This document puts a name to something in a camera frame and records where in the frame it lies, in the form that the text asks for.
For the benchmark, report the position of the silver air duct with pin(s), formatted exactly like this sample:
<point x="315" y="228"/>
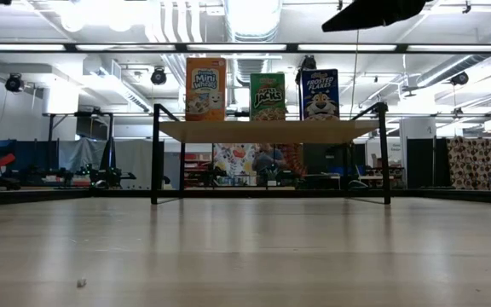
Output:
<point x="252" y="21"/>

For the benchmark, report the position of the black rig crossbar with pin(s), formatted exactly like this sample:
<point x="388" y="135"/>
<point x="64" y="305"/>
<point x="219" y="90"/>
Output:
<point x="180" y="48"/>

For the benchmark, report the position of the red shelving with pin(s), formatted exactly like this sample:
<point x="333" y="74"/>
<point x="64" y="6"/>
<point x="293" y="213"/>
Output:
<point x="196" y="162"/>

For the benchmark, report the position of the black panel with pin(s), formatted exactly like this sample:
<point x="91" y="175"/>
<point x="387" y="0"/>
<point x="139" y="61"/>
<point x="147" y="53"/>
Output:
<point x="420" y="162"/>

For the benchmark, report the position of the brown patterned curtain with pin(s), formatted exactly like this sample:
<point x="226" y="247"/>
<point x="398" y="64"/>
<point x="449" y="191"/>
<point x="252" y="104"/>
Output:
<point x="473" y="164"/>

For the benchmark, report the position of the grey cloth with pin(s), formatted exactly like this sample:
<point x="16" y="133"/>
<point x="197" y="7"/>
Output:
<point x="83" y="153"/>

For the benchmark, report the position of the colourful poster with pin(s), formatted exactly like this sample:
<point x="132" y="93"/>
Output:
<point x="232" y="160"/>

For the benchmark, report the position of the white partition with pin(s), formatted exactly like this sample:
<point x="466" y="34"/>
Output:
<point x="136" y="158"/>

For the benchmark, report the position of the wooden shelf table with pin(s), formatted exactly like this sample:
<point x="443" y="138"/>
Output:
<point x="267" y="132"/>

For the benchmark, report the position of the blue partition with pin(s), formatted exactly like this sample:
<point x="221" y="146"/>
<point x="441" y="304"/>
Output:
<point x="24" y="153"/>

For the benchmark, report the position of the person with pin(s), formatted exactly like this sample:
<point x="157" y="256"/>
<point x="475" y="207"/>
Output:
<point x="269" y="160"/>

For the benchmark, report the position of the orange Mini Wheats cereal box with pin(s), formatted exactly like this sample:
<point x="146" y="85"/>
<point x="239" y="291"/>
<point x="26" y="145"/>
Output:
<point x="206" y="89"/>

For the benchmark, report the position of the small white crumb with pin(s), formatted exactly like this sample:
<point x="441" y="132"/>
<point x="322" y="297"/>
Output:
<point x="81" y="282"/>

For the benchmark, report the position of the black round ceiling fixture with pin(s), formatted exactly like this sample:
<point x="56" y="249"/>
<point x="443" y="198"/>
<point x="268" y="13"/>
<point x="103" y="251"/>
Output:
<point x="459" y="78"/>
<point x="308" y="63"/>
<point x="14" y="83"/>
<point x="158" y="77"/>

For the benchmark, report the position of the blue Frosted Flakes cereal box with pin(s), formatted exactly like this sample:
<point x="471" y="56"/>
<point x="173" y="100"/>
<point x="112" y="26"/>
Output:
<point x="320" y="96"/>

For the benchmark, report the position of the black metal rig frame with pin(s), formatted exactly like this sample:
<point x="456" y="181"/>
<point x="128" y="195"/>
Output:
<point x="463" y="196"/>
<point x="36" y="197"/>

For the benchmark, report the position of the green Apple Jacks cereal box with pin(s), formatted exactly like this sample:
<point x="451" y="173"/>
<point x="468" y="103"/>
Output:
<point x="267" y="98"/>

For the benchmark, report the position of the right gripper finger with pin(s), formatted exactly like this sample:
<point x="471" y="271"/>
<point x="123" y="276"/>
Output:
<point x="377" y="13"/>

